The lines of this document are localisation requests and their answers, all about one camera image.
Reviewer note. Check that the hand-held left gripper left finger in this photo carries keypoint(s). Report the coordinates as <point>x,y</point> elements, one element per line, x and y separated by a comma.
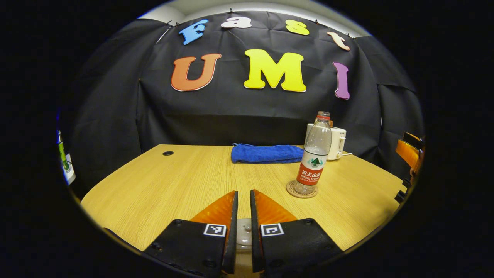
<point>230,247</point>

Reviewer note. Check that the white toaster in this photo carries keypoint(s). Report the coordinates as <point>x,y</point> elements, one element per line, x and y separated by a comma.
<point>338,143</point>

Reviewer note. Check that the green drink bottle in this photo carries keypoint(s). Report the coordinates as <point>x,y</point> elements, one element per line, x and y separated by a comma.
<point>63,154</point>

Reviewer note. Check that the blue folded towel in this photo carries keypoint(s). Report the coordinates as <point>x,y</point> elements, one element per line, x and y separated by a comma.
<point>266,153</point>

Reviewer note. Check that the clear plastic water bottle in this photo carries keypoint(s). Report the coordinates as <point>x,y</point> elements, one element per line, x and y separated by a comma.
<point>314,154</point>

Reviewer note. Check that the small white side table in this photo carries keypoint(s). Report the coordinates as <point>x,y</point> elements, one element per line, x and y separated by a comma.
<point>70,173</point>

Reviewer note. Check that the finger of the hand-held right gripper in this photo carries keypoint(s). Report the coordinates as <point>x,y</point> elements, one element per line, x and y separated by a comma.
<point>409,154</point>
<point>401,196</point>

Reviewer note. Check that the round brown coaster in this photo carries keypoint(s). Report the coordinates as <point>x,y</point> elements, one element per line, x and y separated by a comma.
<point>291,192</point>

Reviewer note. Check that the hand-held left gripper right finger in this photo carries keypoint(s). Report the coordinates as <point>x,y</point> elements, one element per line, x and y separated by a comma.
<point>256,247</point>

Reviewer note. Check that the black backdrop cloth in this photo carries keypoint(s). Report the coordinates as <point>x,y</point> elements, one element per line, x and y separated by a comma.
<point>115,96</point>

